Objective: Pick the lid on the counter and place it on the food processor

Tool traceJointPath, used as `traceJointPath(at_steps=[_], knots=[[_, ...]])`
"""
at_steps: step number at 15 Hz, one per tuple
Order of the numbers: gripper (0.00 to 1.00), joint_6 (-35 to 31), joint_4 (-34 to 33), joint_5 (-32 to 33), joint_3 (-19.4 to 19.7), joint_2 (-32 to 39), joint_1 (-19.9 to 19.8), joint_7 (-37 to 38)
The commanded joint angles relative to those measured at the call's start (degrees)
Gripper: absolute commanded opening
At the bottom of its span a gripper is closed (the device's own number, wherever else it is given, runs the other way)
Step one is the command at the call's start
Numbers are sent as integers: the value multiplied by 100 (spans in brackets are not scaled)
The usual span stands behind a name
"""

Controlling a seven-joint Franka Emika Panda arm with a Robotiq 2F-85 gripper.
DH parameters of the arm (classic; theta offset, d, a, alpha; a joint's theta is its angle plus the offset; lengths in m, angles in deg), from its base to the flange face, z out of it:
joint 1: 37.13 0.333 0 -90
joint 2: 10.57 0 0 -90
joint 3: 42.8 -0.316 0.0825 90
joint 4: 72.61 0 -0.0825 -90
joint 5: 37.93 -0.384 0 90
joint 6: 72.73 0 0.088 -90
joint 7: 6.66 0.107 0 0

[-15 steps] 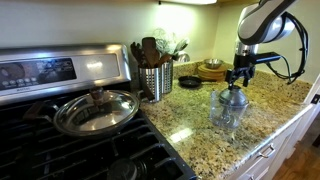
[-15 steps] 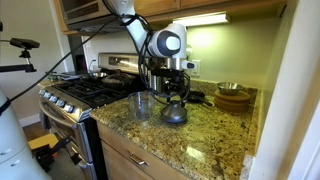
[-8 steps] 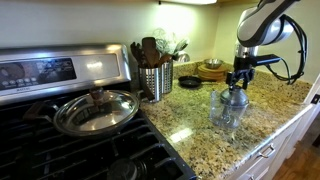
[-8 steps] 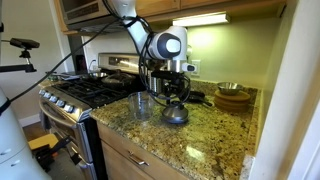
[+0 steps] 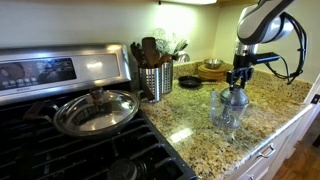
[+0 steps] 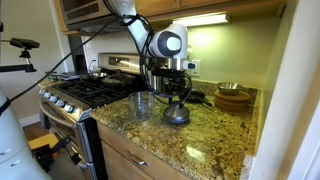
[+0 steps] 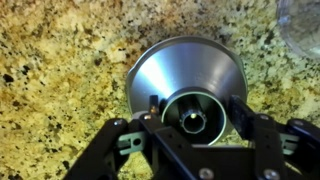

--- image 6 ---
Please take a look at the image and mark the clutter beside stove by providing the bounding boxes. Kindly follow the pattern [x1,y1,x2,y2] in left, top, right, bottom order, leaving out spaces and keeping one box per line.
[44,70,82,83]

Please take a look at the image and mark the small black cast-iron skillet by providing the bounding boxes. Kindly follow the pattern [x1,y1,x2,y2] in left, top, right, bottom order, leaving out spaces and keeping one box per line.
[185,91,214,108]

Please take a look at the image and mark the stacked round wooden boards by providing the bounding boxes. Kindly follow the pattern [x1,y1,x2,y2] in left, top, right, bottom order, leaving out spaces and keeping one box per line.
[213,89,252,113]

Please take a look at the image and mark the metal drawer handle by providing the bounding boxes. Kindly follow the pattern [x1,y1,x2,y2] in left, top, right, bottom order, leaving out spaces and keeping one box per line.
[127,151,150,167]

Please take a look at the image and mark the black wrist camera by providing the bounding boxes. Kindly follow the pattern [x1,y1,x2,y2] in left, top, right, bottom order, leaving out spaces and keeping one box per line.
[159,68,185,79]

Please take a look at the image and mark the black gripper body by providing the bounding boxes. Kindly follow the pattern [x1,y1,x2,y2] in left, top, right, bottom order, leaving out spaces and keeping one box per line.
[153,76,189,98]

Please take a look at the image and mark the stainless steel microwave hood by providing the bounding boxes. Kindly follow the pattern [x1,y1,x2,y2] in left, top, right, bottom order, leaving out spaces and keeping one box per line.
[58,0,132,35]

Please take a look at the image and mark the yellow floor object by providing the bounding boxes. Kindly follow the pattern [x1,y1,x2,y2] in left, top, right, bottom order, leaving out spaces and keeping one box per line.
[27,133,60,151]

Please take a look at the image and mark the black camera on stand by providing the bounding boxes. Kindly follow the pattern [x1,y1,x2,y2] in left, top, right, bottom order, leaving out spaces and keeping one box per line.
[0,37,41,74]

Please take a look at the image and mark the small steel bowl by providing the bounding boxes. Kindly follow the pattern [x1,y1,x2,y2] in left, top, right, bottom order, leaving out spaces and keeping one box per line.
[217,81,245,97]

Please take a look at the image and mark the under-cabinet fluorescent light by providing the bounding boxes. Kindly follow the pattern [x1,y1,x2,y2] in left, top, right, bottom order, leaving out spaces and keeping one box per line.
[172,12,231,28]

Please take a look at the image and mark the stainless steel gas stove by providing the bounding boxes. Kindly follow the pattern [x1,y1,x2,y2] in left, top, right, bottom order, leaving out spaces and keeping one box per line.
[37,52,148,180]

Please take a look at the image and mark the steel utensil canister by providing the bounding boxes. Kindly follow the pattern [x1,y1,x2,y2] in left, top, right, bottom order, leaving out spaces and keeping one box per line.
[148,71,165,94]

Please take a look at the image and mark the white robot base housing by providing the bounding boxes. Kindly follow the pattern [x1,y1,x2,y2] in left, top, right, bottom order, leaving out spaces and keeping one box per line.
[0,87,53,180]

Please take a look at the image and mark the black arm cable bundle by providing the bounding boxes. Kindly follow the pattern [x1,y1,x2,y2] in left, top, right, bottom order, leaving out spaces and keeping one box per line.
[102,0,194,106]

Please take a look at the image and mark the small steel pan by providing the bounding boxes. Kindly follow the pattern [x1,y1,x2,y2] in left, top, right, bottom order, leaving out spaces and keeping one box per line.
[87,71,110,81]

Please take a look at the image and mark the wooden wall cabinets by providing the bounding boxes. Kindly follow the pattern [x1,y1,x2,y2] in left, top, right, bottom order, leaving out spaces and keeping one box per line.
[134,0,288,24]

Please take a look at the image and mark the black countertop appliance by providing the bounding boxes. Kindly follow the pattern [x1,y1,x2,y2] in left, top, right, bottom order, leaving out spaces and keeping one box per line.
[75,54,88,73]

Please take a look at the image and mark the wooden base cabinet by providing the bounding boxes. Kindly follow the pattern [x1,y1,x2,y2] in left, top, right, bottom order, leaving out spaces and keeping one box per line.
[96,121,189,180]

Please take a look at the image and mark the long black cable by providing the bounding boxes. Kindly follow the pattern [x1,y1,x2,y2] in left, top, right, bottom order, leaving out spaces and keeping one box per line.
[8,17,120,103]

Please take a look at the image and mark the silver conical processor lid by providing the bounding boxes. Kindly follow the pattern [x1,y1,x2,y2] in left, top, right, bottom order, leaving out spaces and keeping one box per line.
[162,101,191,125]

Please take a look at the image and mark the black floor stand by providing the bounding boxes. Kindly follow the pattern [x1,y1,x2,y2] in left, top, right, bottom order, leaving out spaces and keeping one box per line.
[34,135,73,168]

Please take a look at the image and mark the white wall outlet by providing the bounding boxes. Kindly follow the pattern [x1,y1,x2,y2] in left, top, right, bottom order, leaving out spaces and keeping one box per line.
[190,59,202,77]

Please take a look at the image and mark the dark pan with lid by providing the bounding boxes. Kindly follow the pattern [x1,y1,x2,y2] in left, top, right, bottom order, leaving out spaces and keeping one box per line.
[101,72,137,89]

